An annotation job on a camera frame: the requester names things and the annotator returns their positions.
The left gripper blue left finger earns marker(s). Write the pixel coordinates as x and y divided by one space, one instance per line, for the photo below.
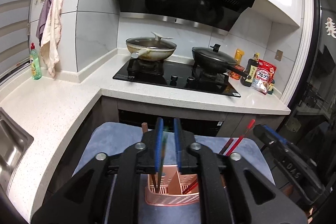
153 142

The green chopstick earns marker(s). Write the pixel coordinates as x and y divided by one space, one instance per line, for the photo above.
160 170

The wall power socket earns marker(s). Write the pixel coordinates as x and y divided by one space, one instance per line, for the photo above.
278 55

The black frying pan with lid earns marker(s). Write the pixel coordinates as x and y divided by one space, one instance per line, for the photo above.
214 61

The black gas stove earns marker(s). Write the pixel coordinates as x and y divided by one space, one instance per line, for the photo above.
176 75

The cream hanging towel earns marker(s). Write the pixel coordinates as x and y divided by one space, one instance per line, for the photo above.
52 34

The blue fleece mat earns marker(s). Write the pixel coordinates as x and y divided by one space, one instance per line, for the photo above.
113 138

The dark red chopstick gold band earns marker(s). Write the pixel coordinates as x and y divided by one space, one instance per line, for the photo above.
226 146

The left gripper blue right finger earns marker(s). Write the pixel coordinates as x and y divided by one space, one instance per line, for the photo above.
183 139

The steel sink basin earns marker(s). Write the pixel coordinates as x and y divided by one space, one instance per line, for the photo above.
14 142

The pink plastic utensil holder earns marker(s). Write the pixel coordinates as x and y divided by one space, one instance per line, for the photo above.
171 188

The dark soy sauce bottle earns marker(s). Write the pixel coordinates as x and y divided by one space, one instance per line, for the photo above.
250 70

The red cereal bag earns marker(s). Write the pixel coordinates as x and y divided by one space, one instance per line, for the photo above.
263 80

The maroon chopstick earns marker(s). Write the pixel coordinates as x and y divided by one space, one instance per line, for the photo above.
191 187

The brown wooden chopstick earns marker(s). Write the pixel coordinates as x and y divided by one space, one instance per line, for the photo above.
144 127

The purple hanging cloth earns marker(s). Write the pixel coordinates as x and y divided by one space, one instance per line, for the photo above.
42 19

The green dish soap bottle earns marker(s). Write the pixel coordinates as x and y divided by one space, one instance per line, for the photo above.
34 63

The orange snack packet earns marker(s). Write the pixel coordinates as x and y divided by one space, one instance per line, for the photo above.
238 57

